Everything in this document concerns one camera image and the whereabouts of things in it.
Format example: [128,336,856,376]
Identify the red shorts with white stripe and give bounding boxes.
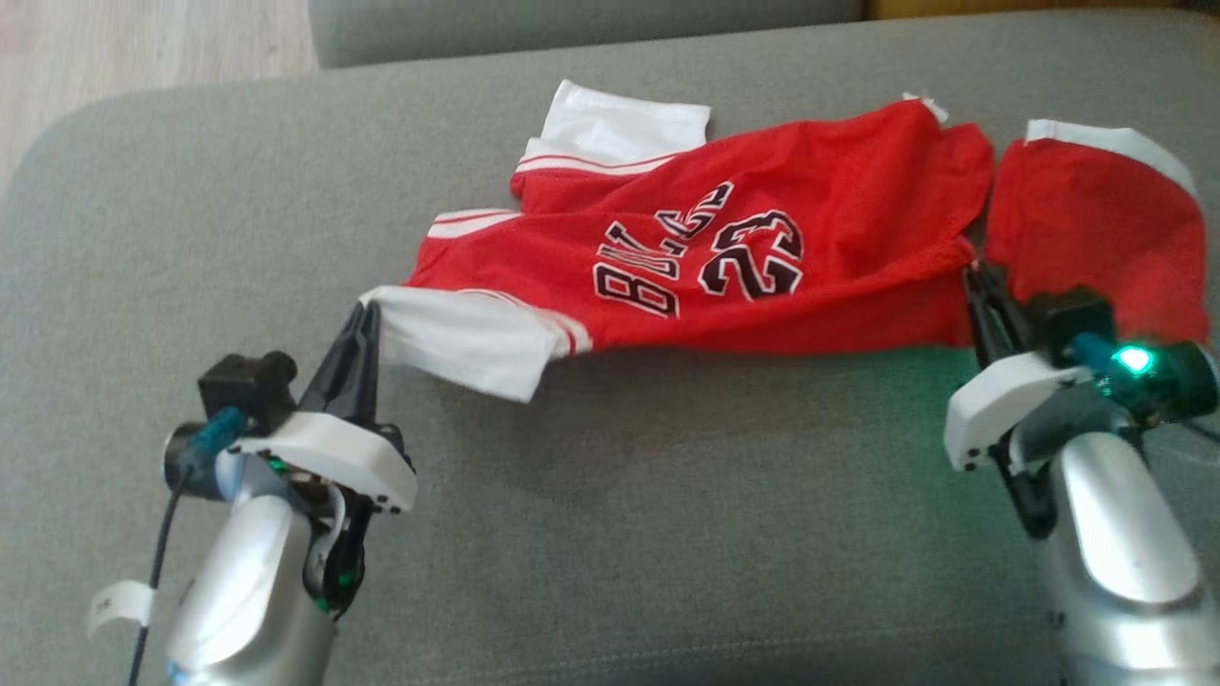
[984,118,1213,347]

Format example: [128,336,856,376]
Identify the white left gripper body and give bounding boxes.
[227,410,420,615]

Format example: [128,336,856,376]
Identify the grey sofa back cushion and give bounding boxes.
[307,0,868,71]

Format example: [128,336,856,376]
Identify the red basketball jersey white sleeves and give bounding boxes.
[360,79,996,404]

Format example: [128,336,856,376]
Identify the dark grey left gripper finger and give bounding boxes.
[300,301,371,422]
[347,305,384,425]

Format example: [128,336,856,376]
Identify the white left cable label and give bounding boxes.
[88,579,156,639]

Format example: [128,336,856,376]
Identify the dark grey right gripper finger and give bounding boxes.
[987,269,1038,358]
[963,263,1007,369]

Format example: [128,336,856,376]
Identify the yellow sofa cushion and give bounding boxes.
[865,0,1220,20]

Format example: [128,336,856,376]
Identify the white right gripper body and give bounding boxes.
[944,351,1092,539]

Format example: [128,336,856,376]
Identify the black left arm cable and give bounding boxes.
[127,408,251,686]

